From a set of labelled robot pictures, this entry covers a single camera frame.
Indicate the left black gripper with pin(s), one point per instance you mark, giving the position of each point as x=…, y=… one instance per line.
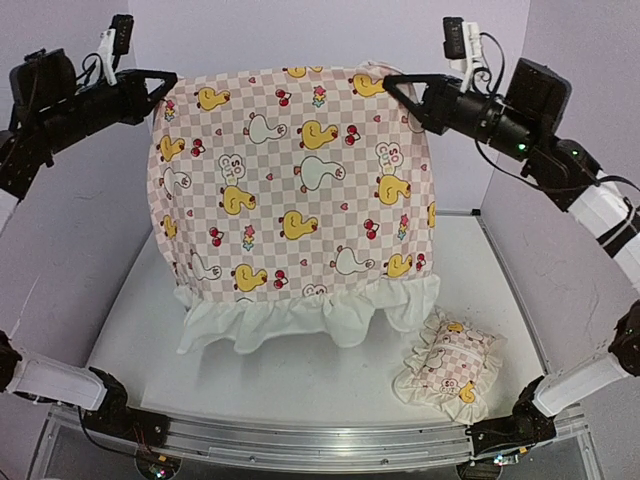
x=138, y=103

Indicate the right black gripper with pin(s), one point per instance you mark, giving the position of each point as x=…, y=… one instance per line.
x=438, y=102

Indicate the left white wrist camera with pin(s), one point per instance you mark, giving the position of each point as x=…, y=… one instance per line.
x=114, y=43

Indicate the duck print ruffled pillow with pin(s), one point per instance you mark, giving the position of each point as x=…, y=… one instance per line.
x=451, y=369

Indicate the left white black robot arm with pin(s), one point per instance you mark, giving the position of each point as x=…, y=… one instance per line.
x=51, y=112

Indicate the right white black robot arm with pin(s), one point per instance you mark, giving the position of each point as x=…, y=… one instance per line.
x=523, y=127

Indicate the duck print ruffled bed cover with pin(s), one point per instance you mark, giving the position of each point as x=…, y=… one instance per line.
x=292, y=201

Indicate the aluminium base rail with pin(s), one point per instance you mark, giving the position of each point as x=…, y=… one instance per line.
x=323, y=449

